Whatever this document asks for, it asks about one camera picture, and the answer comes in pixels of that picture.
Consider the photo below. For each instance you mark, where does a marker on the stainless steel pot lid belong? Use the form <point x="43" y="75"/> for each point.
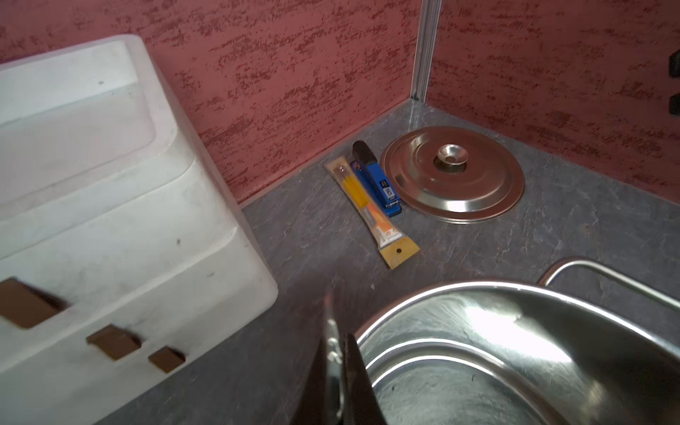
<point x="453" y="174"/>

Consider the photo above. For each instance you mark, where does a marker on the aluminium corner post right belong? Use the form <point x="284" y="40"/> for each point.
<point x="424" y="49"/>

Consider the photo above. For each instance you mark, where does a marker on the blue black stapler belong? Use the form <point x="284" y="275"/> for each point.
<point x="369" y="172"/>

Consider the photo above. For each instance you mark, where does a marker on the white three-drawer organizer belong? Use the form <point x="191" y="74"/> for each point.
<point x="124" y="255"/>

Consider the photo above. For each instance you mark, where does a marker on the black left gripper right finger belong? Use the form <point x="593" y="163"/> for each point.
<point x="360" y="403"/>

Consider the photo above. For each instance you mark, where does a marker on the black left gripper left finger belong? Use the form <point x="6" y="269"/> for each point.
<point x="311" y="409"/>

